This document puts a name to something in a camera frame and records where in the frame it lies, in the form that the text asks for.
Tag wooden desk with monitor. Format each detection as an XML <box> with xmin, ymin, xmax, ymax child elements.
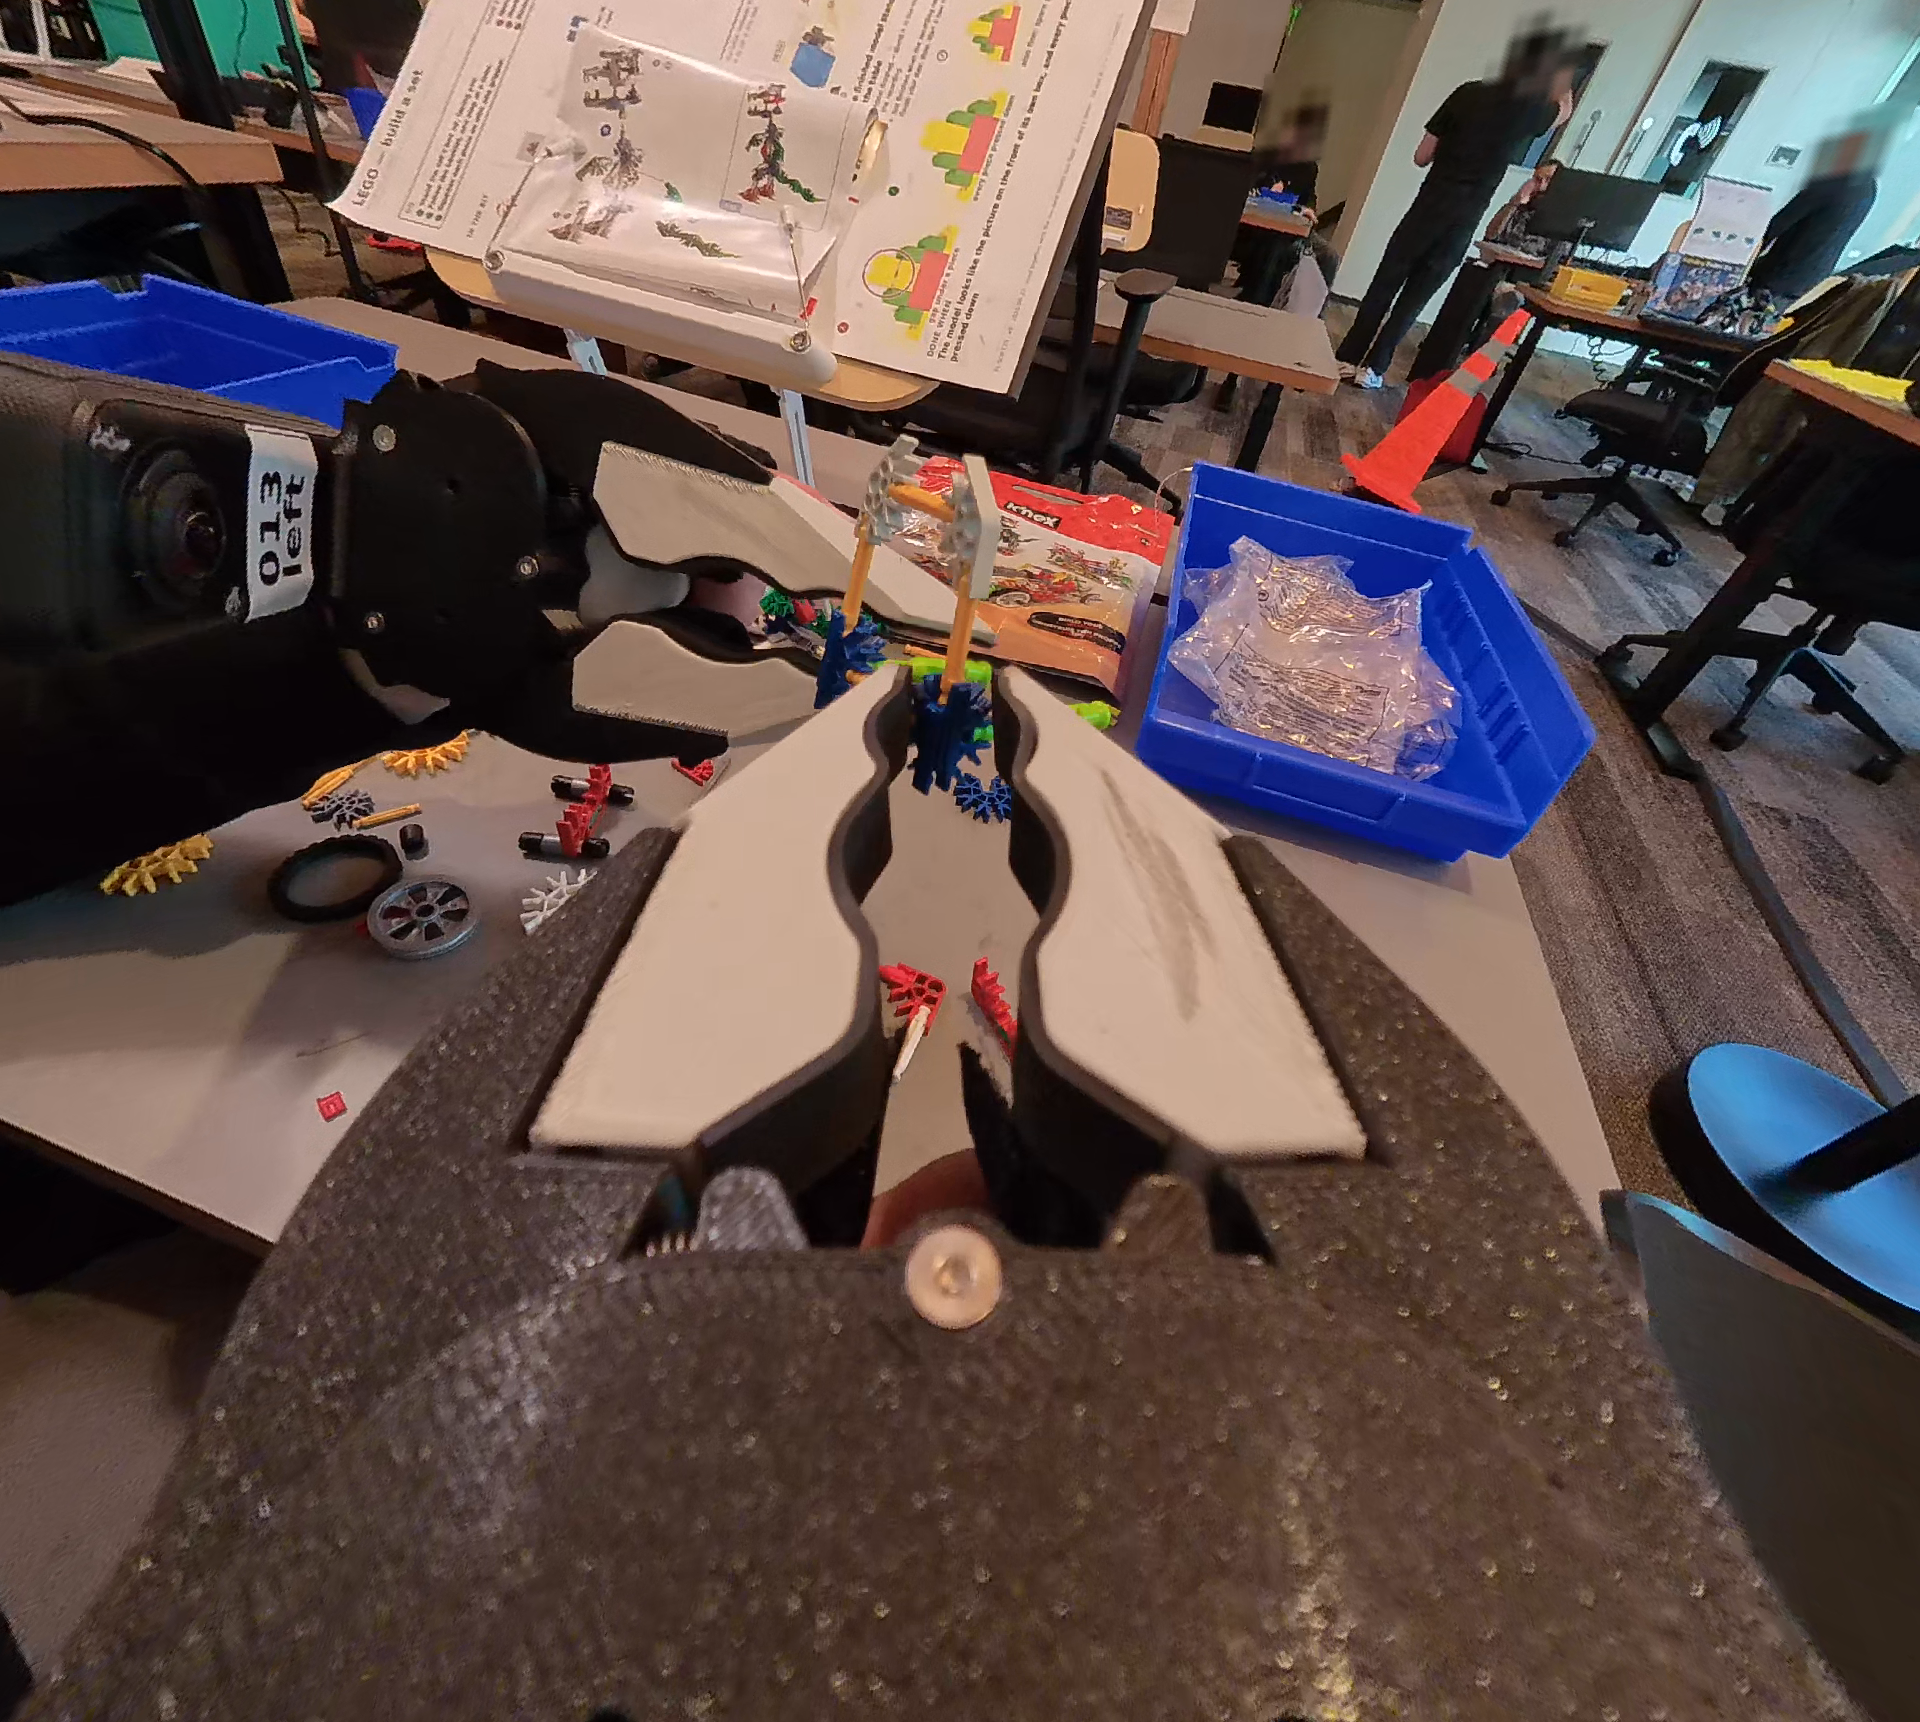
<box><xmin>1479</xmin><ymin>164</ymin><xmax>1802</xmax><ymax>475</ymax></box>

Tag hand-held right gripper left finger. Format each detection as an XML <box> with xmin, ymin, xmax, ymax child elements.
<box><xmin>528</xmin><ymin>662</ymin><xmax>916</xmax><ymax>1251</ymax></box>

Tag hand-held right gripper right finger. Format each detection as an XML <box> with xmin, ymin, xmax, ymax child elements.
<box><xmin>960</xmin><ymin>666</ymin><xmax>1368</xmax><ymax>1251</ymax></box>

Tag crumpled clear plastic bags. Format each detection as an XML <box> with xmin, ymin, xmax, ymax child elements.
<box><xmin>1165</xmin><ymin>533</ymin><xmax>1461</xmax><ymax>779</ymax></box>

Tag grey toy wheel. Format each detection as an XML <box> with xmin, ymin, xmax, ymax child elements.
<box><xmin>365</xmin><ymin>875</ymin><xmax>480</xmax><ymax>968</ymax></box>

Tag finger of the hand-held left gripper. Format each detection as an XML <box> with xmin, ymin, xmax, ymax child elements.
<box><xmin>593</xmin><ymin>437</ymin><xmax>995</xmax><ymax>647</ymax></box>
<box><xmin>573</xmin><ymin>622</ymin><xmax>864</xmax><ymax>743</ymax></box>

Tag dark stand pole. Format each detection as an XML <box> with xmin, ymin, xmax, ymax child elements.
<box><xmin>91</xmin><ymin>0</ymin><xmax>293</xmax><ymax>299</ymax></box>

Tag colourful rod connector toy model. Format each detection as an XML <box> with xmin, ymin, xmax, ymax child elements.
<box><xmin>816</xmin><ymin>435</ymin><xmax>1038</xmax><ymax>794</ymax></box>

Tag blue plastic bin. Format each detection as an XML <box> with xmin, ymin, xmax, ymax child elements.
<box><xmin>1134</xmin><ymin>462</ymin><xmax>1597</xmax><ymax>861</ymax></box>

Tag orange traffic cone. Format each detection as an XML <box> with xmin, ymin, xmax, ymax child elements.
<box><xmin>1339</xmin><ymin>309</ymin><xmax>1535</xmax><ymax>515</ymax></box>

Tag tan office chair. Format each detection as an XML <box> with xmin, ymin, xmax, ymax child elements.
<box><xmin>1101</xmin><ymin>132</ymin><xmax>1165</xmax><ymax>255</ymax></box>

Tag person's left forearm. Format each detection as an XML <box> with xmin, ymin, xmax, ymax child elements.
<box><xmin>0</xmin><ymin>641</ymin><xmax>451</xmax><ymax>908</ymax></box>

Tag toy packaging bag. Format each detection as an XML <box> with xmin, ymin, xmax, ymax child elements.
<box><xmin>900</xmin><ymin>457</ymin><xmax>1181</xmax><ymax>691</ymax></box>

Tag blue bin with square tag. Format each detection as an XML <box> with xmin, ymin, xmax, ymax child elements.
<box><xmin>0</xmin><ymin>275</ymin><xmax>397</xmax><ymax>423</ymax></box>

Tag folded instruction leaflet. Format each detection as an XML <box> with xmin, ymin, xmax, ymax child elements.
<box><xmin>495</xmin><ymin>24</ymin><xmax>887</xmax><ymax>299</ymax></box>

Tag red connector with white rod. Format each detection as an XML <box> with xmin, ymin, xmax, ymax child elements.
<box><xmin>876</xmin><ymin>958</ymin><xmax>1022</xmax><ymax>1083</ymax></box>

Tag black toy tyre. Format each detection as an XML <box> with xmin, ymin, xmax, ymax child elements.
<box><xmin>270</xmin><ymin>842</ymin><xmax>401</xmax><ymax>922</ymax></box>

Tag black floor cable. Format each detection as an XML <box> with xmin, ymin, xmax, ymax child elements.
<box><xmin>1516</xmin><ymin>582</ymin><xmax>1917</xmax><ymax>1109</ymax></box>

